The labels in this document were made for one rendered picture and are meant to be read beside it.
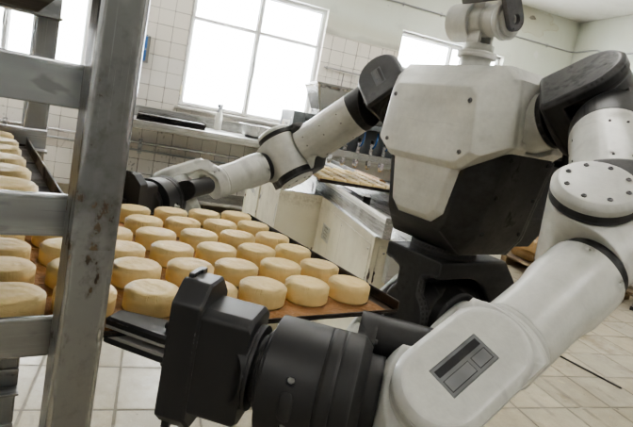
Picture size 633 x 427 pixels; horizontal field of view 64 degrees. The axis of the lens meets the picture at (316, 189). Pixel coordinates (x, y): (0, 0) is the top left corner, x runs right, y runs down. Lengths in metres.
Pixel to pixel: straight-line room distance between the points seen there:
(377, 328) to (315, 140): 0.72
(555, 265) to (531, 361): 0.11
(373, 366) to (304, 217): 1.85
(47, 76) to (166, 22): 5.05
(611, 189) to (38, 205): 0.47
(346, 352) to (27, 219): 0.24
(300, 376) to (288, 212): 1.85
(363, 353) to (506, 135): 0.48
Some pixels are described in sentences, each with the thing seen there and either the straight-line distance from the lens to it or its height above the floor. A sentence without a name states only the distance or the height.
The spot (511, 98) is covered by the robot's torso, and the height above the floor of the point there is 1.23.
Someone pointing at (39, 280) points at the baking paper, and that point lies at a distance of 0.55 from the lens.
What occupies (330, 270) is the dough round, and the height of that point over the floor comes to 0.97.
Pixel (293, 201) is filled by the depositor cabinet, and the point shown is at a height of 0.80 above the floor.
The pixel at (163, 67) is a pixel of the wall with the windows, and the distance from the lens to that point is 5.38.
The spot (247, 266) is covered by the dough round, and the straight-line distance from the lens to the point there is 0.58.
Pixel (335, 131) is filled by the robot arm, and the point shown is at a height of 1.14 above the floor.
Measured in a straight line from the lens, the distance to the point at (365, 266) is 1.62.
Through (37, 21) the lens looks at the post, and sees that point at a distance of 0.80.
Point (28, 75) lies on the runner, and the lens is 0.38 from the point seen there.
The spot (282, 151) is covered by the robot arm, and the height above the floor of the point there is 1.07.
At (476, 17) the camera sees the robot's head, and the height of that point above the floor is 1.36.
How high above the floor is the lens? 1.15
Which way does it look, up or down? 7 degrees down
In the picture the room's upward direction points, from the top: 11 degrees clockwise
